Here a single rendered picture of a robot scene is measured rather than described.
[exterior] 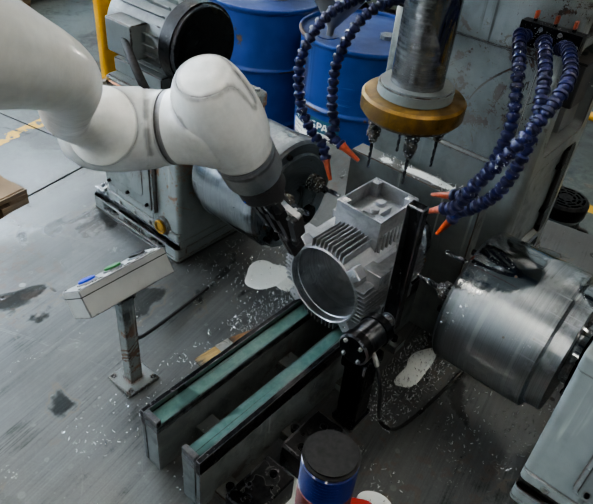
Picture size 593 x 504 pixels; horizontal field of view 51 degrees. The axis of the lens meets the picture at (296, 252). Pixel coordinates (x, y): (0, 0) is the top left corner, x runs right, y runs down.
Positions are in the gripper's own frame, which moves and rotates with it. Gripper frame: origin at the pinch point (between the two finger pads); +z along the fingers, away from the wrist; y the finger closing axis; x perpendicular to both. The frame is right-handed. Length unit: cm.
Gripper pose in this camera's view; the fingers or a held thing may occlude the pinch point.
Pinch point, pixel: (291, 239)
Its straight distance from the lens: 109.2
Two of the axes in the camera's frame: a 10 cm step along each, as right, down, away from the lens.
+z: 2.6, 4.7, 8.4
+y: -7.5, -4.5, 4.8
